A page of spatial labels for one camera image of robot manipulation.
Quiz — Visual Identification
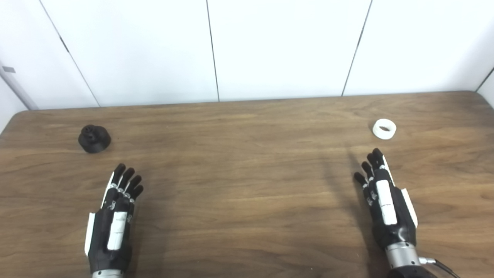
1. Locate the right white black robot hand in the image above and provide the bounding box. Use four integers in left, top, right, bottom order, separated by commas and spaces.
354, 148, 418, 251

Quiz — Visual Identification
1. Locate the grey wall corner strip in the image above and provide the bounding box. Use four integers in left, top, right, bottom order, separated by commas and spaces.
0, 61, 39, 111

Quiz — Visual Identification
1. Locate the round black part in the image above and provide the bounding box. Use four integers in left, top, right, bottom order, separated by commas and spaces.
78, 125, 112, 153

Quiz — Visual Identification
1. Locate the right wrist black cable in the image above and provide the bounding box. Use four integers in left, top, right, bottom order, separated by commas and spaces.
418, 256, 460, 278

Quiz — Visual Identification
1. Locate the white ring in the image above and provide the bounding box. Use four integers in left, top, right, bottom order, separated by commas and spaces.
372, 119, 398, 140

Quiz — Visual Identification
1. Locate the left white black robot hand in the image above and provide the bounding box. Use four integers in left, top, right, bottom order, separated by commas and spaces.
84, 163, 144, 274

